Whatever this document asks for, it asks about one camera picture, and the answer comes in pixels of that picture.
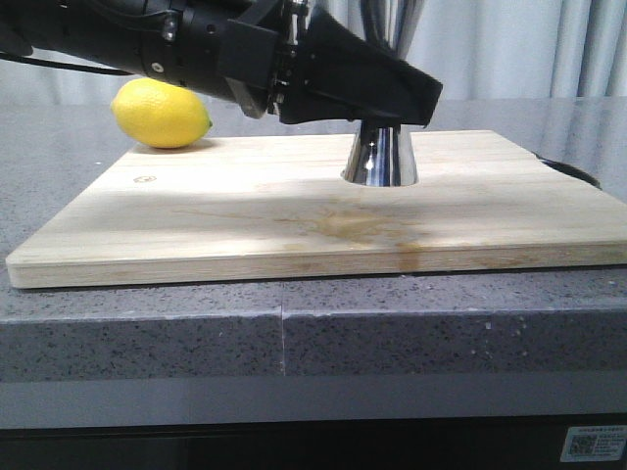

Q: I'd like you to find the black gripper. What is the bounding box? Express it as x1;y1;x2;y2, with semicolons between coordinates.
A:
138;1;443;125

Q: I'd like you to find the steel double jigger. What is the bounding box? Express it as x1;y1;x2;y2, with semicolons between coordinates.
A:
342;1;424;187

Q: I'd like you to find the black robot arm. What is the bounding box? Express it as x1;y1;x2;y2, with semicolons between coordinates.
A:
1;1;442;125

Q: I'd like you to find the grey curtain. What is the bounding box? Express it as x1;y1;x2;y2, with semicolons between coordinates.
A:
1;1;626;105

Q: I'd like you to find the wooden cutting board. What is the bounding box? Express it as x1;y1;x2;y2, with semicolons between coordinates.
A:
6;130;626;289

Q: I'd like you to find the yellow lemon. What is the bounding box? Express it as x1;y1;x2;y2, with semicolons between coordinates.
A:
110;78;213;149

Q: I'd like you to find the white QR code label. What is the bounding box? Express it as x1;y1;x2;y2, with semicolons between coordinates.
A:
559;425;626;463

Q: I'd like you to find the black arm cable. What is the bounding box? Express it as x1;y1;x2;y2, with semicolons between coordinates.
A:
0;51;133;78

